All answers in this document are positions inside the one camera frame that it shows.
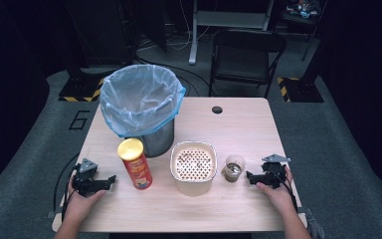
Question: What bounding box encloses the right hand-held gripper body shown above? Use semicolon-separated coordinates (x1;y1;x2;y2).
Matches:
259;152;292;190

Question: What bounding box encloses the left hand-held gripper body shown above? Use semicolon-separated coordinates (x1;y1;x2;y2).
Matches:
71;157;111;198

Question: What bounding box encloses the person's right hand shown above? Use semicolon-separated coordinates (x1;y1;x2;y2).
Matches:
256;166;296;214

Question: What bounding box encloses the person's left hand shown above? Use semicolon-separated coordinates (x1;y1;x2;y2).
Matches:
64;174;107;224

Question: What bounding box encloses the small clear cup brown liquid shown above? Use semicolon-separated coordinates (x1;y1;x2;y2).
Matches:
221;153;247;183

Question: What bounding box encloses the red chips can yellow lid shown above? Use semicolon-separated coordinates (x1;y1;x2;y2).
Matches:
116;137;154;191

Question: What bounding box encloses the metal trash can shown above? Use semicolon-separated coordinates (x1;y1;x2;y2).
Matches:
125;119;175;159

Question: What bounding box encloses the beige square perforated container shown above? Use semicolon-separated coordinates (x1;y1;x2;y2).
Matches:
169;140;219;198

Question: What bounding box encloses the grey cloth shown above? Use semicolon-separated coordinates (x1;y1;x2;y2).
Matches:
305;208;326;239

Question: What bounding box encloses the blue plastic bin liner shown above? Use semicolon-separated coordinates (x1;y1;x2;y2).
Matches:
98;63;187;138

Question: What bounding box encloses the black stand base hazard tape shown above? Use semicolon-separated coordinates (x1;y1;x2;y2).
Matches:
58;65;105;104
277;76;325;104

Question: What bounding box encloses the black folding chair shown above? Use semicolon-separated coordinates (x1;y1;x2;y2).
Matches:
208;28;288;100

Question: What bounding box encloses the black cabinet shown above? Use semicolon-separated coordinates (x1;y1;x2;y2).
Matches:
63;0;137;68

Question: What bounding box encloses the dark shelf with clutter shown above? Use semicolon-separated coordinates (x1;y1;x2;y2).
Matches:
282;0;330;62

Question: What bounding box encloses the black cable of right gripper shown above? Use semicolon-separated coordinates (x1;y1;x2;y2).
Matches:
268;165;300;213

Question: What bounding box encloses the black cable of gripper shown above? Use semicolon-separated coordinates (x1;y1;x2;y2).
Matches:
268;165;300;213
52;152;82;223

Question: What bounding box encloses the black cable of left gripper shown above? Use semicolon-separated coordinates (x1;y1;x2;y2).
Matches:
52;152;82;223

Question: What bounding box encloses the black floor cable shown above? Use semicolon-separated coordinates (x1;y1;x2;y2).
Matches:
134;55;214;98

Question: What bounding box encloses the white metal desk frame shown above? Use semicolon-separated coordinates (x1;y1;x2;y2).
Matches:
187;0;276;66

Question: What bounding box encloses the white hanging cable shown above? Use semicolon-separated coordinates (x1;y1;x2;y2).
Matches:
164;0;211;52

